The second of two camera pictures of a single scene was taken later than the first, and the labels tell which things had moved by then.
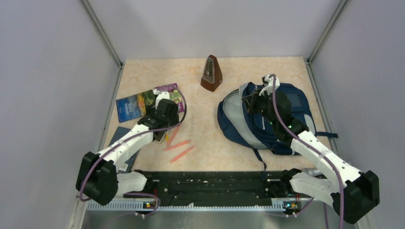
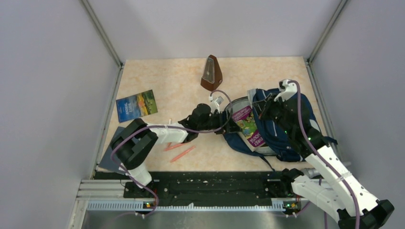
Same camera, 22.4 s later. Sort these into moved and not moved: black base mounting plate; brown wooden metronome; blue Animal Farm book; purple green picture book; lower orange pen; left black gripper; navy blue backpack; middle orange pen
Moved: navy blue backpack; purple green picture book; left black gripper
Not moved: middle orange pen; brown wooden metronome; blue Animal Farm book; black base mounting plate; lower orange pen
